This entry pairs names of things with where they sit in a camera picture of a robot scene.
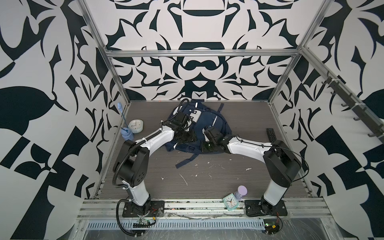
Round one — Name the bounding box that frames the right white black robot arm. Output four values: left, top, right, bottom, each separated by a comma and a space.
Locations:
202, 127, 302, 209

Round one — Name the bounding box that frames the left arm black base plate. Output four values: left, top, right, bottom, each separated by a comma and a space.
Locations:
122, 201, 165, 218

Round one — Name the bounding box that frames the right circuit board green light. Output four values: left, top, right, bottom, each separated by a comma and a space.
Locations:
262, 218, 283, 236

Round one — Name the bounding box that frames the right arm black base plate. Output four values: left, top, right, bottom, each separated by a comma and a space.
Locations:
244, 199, 288, 217

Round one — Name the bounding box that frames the left small circuit board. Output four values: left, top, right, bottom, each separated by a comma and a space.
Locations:
133, 218, 157, 229

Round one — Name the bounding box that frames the purple lidded small bottle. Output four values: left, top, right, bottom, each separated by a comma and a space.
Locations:
234, 186, 248, 201

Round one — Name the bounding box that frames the small green alarm clock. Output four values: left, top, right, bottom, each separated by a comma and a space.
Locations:
223, 193, 239, 211

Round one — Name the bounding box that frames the black tv remote control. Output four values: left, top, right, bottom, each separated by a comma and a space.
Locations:
266, 128, 277, 143

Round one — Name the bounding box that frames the white perforated cable tray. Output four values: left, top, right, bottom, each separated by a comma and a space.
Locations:
87, 219, 265, 231

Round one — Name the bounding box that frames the light blue round wall clock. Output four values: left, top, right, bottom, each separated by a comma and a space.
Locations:
128, 119, 144, 134

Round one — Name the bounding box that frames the navy blue student backpack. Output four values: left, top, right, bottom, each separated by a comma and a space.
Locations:
165, 99, 232, 169

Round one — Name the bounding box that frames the wall mounted hook rail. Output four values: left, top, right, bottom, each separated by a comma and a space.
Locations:
321, 71, 384, 144

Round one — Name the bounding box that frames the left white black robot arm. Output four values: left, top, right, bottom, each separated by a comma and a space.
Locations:
112, 112, 193, 207

